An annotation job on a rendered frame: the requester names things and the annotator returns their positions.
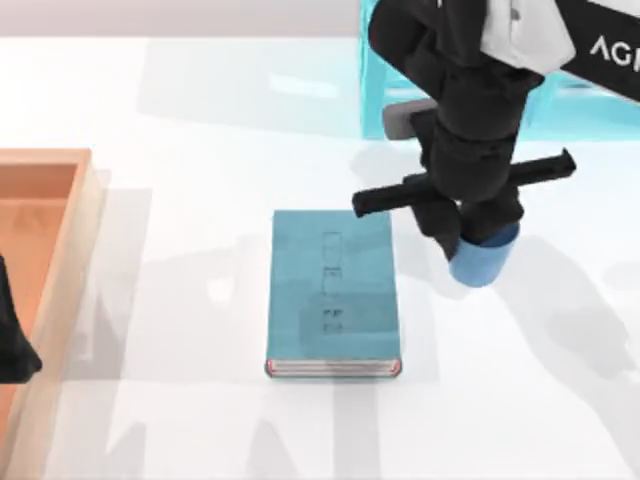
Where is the blue cup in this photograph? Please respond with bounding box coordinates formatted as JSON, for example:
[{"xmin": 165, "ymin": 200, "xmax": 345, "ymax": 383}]
[{"xmin": 447, "ymin": 223, "xmax": 522, "ymax": 290}]

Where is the pale grey rounded box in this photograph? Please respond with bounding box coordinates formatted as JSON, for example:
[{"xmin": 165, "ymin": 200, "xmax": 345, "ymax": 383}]
[{"xmin": 383, "ymin": 98, "xmax": 442, "ymax": 142}]

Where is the light blue rack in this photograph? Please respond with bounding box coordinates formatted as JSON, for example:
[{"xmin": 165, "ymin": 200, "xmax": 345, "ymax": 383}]
[{"xmin": 356, "ymin": 0, "xmax": 640, "ymax": 142}]

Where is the teal book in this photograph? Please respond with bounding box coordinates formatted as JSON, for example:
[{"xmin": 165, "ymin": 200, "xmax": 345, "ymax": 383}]
[{"xmin": 263, "ymin": 209, "xmax": 403, "ymax": 380}]

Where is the shallow salmon-coloured box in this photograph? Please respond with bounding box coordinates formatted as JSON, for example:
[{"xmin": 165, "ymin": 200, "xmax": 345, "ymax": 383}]
[{"xmin": 0, "ymin": 148, "xmax": 94, "ymax": 480}]

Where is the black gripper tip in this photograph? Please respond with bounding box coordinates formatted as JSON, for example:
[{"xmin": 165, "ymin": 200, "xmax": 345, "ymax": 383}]
[{"xmin": 0, "ymin": 255, "xmax": 43, "ymax": 385}]

